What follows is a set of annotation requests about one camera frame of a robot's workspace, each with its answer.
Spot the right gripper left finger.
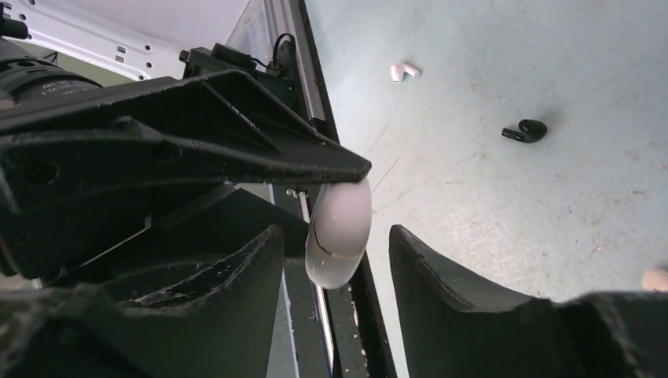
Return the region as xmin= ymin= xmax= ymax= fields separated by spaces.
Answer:
xmin=1 ymin=225 xmax=285 ymax=377

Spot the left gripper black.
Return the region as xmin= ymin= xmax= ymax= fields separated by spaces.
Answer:
xmin=1 ymin=39 xmax=371 ymax=280

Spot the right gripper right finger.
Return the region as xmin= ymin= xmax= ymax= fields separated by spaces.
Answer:
xmin=389 ymin=225 xmax=667 ymax=377

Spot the white earbud charging case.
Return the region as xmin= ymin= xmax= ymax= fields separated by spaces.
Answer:
xmin=305 ymin=178 xmax=372 ymax=290

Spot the black earbud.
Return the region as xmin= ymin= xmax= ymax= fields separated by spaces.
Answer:
xmin=501 ymin=119 xmax=548 ymax=143

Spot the white earbud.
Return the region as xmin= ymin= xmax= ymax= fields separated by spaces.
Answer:
xmin=390 ymin=63 xmax=421 ymax=83

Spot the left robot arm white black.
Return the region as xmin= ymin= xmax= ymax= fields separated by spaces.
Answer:
xmin=1 ymin=1 xmax=371 ymax=289

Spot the beige earbud centre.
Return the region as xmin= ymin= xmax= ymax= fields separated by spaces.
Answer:
xmin=641 ymin=269 xmax=668 ymax=292

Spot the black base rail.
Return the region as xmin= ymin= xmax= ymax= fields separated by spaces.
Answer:
xmin=180 ymin=0 xmax=398 ymax=378

